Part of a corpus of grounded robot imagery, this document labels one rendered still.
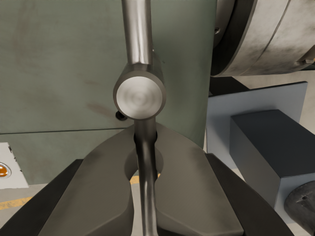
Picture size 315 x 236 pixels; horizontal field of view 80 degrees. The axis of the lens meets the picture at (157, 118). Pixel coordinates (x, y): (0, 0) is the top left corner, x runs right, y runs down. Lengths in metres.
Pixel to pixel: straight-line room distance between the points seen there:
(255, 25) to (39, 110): 0.26
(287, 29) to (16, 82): 0.30
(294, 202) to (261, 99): 0.40
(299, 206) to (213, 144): 0.40
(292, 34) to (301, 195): 0.45
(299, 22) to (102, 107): 0.24
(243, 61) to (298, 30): 0.06
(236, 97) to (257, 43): 0.56
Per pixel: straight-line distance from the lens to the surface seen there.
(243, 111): 0.86
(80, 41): 0.21
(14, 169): 0.32
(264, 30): 0.26
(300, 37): 0.29
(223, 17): 0.29
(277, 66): 0.33
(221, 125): 0.86
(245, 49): 0.27
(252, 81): 1.71
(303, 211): 0.64
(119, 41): 0.20
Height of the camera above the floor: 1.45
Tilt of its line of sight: 63 degrees down
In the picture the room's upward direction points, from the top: 177 degrees clockwise
